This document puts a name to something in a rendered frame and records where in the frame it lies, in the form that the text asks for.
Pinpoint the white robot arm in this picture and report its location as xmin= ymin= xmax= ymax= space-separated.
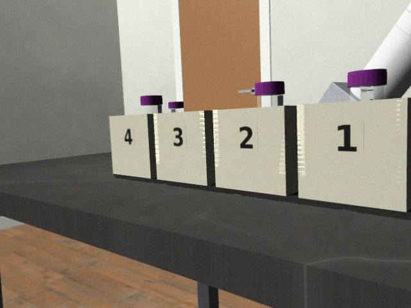
xmin=364 ymin=3 xmax=411 ymax=99

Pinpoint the beige block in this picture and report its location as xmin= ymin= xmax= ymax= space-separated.
xmin=297 ymin=98 xmax=411 ymax=212
xmin=153 ymin=110 xmax=216 ymax=186
xmin=213 ymin=105 xmax=298 ymax=196
xmin=109 ymin=114 xmax=157 ymax=178

